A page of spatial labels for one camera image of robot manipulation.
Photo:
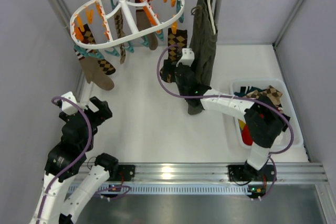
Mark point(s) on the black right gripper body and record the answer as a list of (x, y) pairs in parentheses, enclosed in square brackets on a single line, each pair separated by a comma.
[(177, 69)]

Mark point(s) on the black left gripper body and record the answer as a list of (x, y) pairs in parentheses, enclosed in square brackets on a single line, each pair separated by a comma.
[(92, 114)]

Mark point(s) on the large yellow brown argyle sock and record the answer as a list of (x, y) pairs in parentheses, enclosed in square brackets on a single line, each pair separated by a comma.
[(176, 42)]

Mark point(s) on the plain brown sock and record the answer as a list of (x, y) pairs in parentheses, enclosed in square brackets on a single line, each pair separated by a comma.
[(143, 23), (93, 73)]

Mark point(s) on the beige brown argyle sock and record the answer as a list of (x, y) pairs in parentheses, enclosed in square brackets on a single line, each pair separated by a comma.
[(273, 94)]

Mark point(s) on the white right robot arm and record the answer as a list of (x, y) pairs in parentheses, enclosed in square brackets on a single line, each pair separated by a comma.
[(212, 100)]

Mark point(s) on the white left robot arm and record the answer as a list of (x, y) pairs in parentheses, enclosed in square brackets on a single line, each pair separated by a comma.
[(66, 158)]

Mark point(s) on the white oval clip hanger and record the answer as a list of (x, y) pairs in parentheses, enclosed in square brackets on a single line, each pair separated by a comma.
[(107, 9)]

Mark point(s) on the pile of colourful socks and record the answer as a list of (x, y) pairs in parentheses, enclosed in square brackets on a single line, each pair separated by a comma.
[(262, 125)]

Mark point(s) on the olive green hanging garment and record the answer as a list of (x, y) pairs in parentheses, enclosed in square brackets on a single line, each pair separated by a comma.
[(203, 44)]

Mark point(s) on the tan brown argyle sock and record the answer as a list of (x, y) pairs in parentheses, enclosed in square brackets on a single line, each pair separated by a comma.
[(118, 22)]

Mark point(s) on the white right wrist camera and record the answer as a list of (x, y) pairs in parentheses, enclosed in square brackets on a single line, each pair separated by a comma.
[(187, 57)]

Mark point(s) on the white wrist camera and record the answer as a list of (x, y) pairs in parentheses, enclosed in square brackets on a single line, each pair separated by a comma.
[(187, 57), (70, 105)]

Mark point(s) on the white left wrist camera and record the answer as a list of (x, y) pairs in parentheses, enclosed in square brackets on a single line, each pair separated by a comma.
[(70, 105)]

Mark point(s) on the white slotted cable duct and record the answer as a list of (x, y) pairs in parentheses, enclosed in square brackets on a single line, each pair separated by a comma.
[(178, 189)]

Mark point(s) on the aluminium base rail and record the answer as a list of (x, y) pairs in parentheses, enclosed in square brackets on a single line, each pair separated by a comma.
[(287, 173)]

